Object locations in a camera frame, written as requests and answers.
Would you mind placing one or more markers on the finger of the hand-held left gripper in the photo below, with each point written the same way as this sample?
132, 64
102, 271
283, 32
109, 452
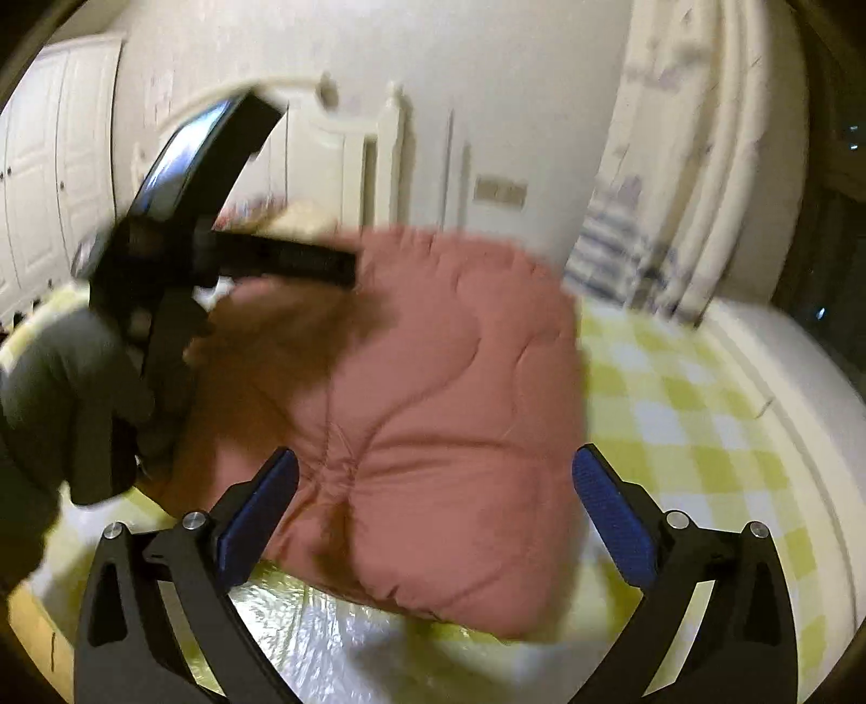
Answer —
203, 156
284, 260

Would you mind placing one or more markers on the white lamp pole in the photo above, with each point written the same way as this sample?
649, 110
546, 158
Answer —
448, 169

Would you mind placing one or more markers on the printed striped curtain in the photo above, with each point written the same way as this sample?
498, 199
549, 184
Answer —
683, 169

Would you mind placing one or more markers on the pink quilted jacket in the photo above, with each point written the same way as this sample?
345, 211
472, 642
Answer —
419, 420

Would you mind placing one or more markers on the yellow checked bed sheet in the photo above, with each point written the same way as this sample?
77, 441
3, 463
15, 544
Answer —
676, 420

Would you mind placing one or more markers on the yellow pillow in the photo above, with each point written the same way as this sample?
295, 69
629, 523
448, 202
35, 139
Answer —
298, 220

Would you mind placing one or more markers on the white wardrobe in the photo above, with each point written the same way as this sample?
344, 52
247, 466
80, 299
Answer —
47, 183

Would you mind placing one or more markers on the wall socket plate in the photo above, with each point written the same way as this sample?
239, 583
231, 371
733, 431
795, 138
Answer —
500, 190

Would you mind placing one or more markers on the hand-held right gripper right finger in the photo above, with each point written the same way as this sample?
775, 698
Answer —
612, 514

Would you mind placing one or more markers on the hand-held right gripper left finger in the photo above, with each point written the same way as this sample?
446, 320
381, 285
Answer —
260, 514

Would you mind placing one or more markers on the dark window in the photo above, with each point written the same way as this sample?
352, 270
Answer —
832, 223

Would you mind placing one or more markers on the white wooden headboard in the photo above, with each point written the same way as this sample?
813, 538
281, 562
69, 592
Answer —
318, 149

